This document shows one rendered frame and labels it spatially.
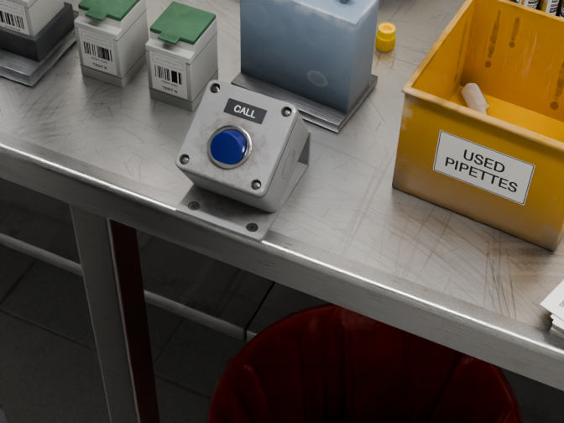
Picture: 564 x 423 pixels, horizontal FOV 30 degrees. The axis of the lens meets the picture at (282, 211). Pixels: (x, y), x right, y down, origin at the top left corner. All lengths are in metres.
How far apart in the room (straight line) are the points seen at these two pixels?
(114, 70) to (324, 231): 0.23
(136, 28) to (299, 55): 0.14
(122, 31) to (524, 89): 0.32
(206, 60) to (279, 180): 0.15
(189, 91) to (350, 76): 0.13
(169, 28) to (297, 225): 0.19
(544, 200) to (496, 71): 0.15
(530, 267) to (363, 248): 0.12
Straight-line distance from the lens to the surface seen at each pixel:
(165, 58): 0.83
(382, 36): 0.91
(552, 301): 0.74
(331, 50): 0.81
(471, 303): 0.74
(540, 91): 0.86
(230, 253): 0.78
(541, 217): 0.76
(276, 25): 0.83
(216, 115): 0.75
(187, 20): 0.84
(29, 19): 0.88
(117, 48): 0.86
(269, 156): 0.73
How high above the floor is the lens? 1.45
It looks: 48 degrees down
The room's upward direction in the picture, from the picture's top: 2 degrees clockwise
